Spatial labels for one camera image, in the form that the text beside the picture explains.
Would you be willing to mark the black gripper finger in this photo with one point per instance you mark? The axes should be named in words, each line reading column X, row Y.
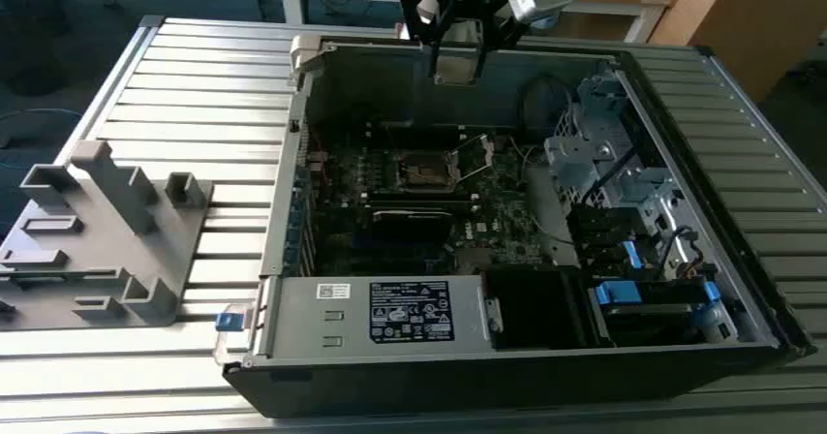
column 436, row 61
column 485, row 61

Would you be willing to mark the CPU socket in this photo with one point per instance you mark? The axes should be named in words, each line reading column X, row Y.
column 425, row 172

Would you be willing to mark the grey case latch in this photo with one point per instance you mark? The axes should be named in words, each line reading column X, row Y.
column 303, row 46

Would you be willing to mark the metal disk bay cage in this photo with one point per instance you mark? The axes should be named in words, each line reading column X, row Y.
column 600, row 114

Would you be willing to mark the green motherboard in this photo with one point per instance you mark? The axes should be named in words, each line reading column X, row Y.
column 510, row 211

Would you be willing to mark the black graphics card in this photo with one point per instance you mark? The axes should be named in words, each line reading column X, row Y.
column 413, row 230

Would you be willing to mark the wooden cabinet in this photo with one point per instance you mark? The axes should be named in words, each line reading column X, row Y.
column 743, row 17

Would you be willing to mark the chipset heatsink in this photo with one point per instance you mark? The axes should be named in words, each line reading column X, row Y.
column 472, row 259

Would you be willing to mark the blue drive latch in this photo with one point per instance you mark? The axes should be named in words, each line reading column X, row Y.
column 632, row 255

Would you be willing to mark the black fan shroud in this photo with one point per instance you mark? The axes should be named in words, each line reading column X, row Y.
column 536, row 308

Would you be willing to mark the hard disk in blue carrier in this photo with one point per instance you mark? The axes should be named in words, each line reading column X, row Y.
column 616, row 292

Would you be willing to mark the grey power supply unit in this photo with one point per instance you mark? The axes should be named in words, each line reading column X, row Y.
column 297, row 318

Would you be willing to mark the grey parts rack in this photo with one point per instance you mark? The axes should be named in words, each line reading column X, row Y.
column 116, row 221

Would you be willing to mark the blue power supply latch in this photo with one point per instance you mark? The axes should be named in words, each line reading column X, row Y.
column 229, row 321

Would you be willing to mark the black PC case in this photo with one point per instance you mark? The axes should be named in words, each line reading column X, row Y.
column 452, row 385

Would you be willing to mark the metal cage bracket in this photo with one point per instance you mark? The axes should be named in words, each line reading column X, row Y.
column 582, row 150

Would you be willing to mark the silver bracket screw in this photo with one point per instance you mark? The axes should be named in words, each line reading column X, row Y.
column 604, row 150

